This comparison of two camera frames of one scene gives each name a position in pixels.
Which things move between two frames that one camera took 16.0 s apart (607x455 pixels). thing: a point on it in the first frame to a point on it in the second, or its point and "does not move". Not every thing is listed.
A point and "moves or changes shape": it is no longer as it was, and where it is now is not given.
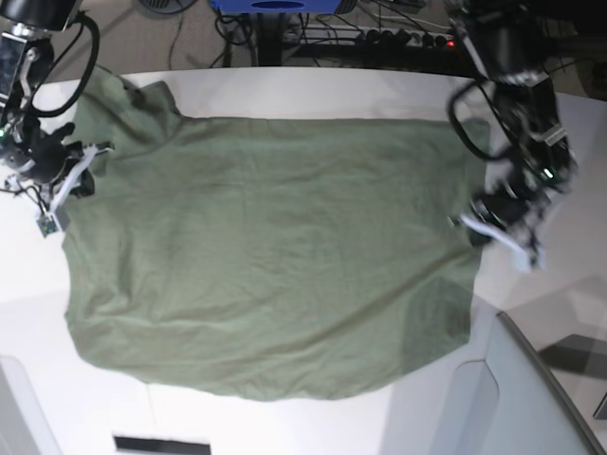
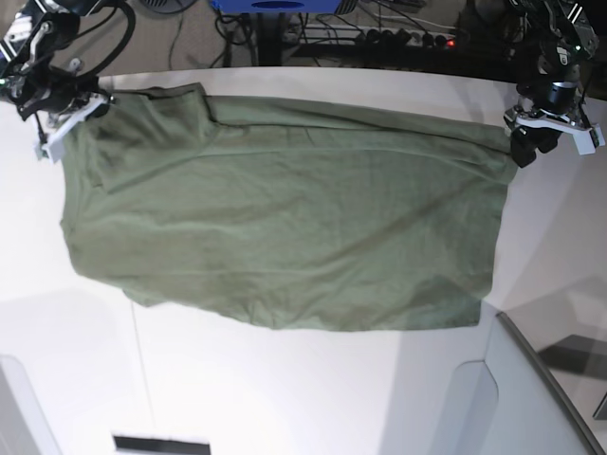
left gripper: [50, 162] to [60, 106]
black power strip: [376, 36] does not move
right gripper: [506, 213] to [550, 104]
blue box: [277, 7] does not move
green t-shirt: [267, 258] moves or changes shape
